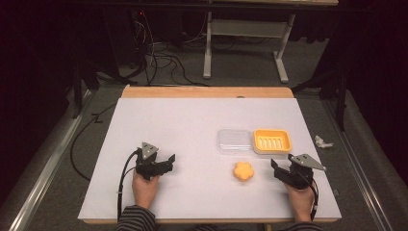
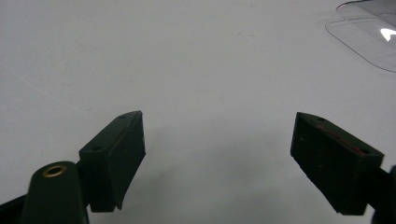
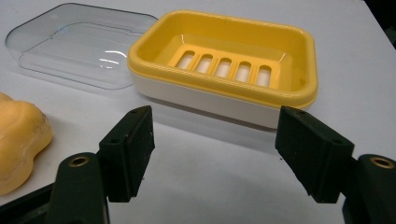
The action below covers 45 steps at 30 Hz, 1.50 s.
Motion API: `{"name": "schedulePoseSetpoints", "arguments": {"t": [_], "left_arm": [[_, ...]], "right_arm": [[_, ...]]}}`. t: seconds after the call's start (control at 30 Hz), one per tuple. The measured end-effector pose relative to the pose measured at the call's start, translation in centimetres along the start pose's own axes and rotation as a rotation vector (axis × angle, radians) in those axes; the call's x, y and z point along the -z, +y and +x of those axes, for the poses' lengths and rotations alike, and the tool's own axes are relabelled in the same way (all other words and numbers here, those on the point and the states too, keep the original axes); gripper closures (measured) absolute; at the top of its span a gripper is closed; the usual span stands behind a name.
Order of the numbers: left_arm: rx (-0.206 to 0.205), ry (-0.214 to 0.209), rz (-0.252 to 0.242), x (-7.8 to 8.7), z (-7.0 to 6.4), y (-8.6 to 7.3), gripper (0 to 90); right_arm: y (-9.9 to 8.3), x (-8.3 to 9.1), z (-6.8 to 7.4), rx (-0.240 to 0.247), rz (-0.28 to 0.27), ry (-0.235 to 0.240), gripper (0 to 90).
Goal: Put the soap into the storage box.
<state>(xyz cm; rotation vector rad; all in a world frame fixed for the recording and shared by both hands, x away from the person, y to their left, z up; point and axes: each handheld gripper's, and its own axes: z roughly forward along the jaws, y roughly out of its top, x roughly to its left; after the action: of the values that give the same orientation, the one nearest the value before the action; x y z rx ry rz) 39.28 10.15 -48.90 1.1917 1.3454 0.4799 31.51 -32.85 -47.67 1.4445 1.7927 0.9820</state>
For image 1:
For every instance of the metal floor rail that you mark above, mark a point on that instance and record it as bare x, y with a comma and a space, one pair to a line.
356, 160
41, 170

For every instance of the crumpled white paper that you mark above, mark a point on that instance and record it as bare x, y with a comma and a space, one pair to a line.
322, 142

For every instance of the person's right hand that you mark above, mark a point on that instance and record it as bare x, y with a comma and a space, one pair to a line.
300, 202

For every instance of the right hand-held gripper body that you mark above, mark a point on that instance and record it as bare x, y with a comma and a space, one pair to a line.
300, 173

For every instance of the black stand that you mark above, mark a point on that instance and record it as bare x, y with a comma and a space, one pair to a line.
78, 86
340, 96

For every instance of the yellow soap dish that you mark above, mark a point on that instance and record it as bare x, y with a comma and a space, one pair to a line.
272, 141

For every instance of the white table mat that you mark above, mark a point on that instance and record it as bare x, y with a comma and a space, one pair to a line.
192, 134

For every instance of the person's left hand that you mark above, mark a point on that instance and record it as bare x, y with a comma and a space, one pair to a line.
145, 191

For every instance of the wooden table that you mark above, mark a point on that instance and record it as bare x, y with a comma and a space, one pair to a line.
208, 92

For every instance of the white metal desk frame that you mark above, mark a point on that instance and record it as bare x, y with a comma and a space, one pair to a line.
247, 28

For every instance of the clear plastic lid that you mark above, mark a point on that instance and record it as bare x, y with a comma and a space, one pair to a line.
234, 141

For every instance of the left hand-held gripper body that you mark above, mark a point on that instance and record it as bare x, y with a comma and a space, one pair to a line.
148, 165

